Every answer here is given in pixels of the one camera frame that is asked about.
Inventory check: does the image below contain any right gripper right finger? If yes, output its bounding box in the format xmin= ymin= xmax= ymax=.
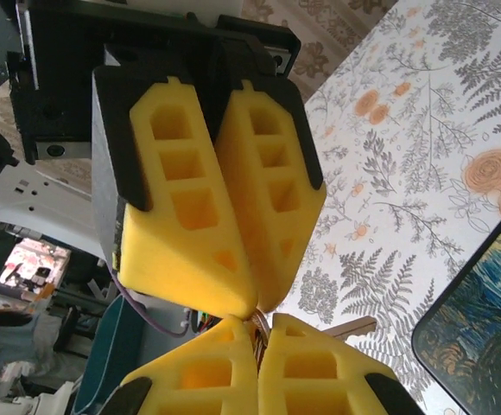
xmin=257 ymin=313 xmax=425 ymax=415

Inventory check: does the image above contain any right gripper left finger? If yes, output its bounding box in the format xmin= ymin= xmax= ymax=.
xmin=102 ymin=314 xmax=261 ymax=415

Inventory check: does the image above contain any black box with painting print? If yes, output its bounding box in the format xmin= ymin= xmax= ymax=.
xmin=412 ymin=201 xmax=501 ymax=415

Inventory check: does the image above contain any teal container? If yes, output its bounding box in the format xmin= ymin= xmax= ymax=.
xmin=75 ymin=296 xmax=148 ymax=415

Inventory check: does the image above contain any floral table cover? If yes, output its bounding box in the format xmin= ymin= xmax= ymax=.
xmin=276 ymin=0 xmax=501 ymax=415

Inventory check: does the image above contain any person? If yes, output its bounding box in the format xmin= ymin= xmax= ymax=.
xmin=0 ymin=309 xmax=61 ymax=390

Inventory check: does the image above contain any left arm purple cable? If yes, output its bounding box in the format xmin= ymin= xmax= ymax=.
xmin=111 ymin=265 xmax=189 ymax=338

